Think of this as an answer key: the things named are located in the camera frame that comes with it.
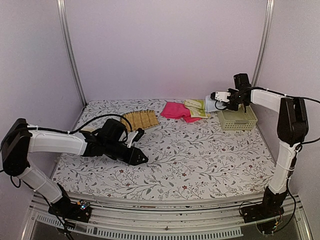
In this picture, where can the pink towel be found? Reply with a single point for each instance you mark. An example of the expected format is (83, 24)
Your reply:
(174, 110)

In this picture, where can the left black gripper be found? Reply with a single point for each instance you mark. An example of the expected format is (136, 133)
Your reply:
(132, 158)

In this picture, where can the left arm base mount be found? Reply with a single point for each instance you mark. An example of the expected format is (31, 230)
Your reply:
(64, 208)

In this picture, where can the cream ceramic mug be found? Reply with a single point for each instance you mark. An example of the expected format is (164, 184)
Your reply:
(89, 129)

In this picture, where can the front aluminium rail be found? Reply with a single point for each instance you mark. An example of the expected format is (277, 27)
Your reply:
(200, 219)

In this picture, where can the left aluminium post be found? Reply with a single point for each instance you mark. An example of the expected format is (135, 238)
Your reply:
(62, 13)

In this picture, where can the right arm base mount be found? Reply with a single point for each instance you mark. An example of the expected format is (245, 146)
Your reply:
(271, 206)

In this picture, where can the aluminium post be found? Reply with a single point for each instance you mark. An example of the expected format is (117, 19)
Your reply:
(62, 13)
(268, 16)

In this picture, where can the right aluminium post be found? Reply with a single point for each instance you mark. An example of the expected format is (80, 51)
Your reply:
(268, 16)

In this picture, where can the floral tablecloth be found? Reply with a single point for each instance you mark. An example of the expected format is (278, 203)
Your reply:
(186, 161)

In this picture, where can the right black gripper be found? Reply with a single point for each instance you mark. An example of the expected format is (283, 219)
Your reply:
(234, 107)

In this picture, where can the light blue towel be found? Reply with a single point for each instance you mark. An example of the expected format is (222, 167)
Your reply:
(212, 105)

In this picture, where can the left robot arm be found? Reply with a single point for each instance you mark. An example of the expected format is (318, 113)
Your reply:
(113, 140)

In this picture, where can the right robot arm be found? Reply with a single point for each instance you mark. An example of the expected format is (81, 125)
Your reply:
(292, 128)

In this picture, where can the green plastic basket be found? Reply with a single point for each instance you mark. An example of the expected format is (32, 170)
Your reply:
(242, 120)

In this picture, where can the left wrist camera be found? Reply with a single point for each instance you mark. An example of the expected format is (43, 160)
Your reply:
(134, 136)

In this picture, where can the woven bamboo tray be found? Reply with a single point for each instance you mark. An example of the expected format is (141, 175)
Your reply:
(142, 119)

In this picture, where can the yellow green patterned towel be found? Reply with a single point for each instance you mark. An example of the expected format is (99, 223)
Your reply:
(196, 108)

